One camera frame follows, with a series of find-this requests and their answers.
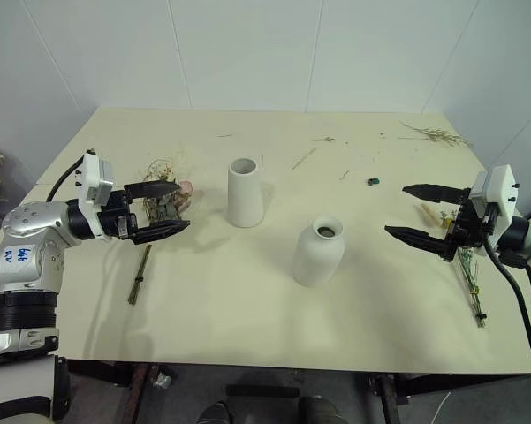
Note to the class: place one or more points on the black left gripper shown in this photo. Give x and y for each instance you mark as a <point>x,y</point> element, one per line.
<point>112,218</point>

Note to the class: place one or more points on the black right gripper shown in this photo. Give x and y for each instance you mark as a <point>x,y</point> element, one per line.
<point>468,225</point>

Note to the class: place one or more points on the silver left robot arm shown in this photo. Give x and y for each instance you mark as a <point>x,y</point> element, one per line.
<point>22,247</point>

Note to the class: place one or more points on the tall white cylinder vase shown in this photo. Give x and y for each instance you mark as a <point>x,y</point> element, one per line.
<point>245,194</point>

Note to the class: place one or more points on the white bottle-shaped vase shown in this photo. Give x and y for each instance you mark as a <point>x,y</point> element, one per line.
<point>317,252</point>

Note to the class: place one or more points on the pink dried flower bouquet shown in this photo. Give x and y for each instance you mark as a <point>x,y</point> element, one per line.
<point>159,207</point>

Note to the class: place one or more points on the small green object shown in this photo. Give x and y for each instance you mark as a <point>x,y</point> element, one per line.
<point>373,181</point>

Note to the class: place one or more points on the green yellow dried flower bouquet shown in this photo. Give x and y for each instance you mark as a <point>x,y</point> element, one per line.
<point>470,276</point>

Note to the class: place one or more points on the loose dried grass sprig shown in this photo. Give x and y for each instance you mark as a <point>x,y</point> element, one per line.
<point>439,135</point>

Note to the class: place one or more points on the long dried straw stem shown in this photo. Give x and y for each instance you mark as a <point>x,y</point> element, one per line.
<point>304,158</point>

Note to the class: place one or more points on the crumpled grey wrapper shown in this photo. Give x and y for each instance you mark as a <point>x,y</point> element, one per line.
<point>161,380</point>

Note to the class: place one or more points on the dark rounded shape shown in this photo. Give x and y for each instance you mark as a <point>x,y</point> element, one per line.
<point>214,413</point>

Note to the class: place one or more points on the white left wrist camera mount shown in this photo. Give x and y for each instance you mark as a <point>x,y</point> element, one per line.
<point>93,181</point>

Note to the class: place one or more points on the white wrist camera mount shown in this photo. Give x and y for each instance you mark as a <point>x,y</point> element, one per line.
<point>499,187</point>
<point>93,181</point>

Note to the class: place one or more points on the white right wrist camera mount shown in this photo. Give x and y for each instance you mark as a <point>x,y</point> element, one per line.
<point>499,187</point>

